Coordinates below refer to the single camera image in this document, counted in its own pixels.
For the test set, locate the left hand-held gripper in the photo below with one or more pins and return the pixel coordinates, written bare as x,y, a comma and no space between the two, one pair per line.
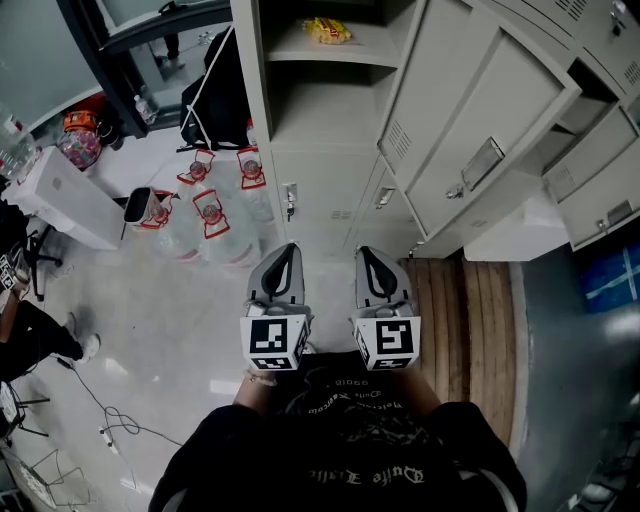
272,337

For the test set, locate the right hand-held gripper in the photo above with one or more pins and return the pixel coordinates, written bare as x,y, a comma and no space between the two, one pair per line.
392,337

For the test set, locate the grey metal locker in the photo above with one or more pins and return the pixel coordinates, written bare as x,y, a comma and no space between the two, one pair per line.
320,125

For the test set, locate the yellow snack packet item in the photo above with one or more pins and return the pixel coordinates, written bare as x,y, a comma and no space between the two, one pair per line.
327,30

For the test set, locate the person's right forearm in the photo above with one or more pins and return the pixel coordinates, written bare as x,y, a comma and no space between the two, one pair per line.
422,392

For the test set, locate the person's left forearm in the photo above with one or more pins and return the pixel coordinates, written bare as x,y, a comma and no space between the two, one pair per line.
252,395

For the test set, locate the locker key bunch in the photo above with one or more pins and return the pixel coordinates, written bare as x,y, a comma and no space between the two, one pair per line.
289,210

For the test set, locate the small open grey locker door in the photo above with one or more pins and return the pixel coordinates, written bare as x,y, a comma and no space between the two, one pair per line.
595,185

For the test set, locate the wooden slat pallet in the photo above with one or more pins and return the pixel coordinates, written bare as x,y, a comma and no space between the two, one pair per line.
465,340

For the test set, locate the small white waste bin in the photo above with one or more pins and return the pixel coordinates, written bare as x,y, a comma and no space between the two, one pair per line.
136,205

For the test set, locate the person's black printed shirt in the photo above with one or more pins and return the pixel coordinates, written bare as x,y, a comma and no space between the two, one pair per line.
340,450

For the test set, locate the black backpack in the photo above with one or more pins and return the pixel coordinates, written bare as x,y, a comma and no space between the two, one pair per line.
220,95

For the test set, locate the small clear water bottle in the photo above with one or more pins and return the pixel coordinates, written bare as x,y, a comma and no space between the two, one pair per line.
145,109

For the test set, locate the white cardboard box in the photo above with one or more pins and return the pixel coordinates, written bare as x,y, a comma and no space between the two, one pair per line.
65,200

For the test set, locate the blue board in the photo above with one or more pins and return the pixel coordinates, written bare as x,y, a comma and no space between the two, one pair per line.
612,280

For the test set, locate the white power strip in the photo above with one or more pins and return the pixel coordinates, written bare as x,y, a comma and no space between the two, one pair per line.
110,439

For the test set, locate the colourful patterned bag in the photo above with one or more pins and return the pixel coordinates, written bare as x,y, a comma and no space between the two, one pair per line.
80,147

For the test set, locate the black office chair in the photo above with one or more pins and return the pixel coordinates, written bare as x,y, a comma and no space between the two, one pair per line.
42,260

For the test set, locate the orange bag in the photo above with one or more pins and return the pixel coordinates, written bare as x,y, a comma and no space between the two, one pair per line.
77,121

